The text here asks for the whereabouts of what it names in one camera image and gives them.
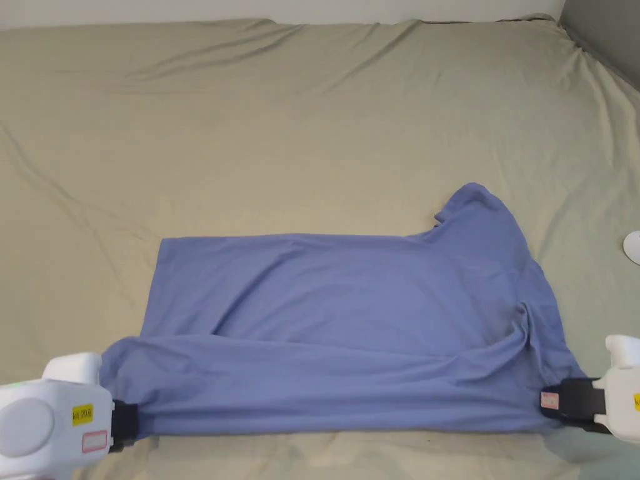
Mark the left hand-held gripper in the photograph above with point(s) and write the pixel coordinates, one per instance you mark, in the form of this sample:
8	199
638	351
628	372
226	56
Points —
45	425

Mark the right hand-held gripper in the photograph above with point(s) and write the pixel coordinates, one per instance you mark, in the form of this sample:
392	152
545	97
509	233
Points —
622	395

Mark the blue shirt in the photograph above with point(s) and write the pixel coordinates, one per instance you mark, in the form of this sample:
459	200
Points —
350	320

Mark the white round object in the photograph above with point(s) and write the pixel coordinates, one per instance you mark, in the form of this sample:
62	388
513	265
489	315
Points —
633	248

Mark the bed with beige sheet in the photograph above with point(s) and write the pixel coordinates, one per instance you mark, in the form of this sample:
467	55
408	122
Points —
280	150

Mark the grey padded headboard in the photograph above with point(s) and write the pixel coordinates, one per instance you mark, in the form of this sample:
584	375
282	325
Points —
607	35

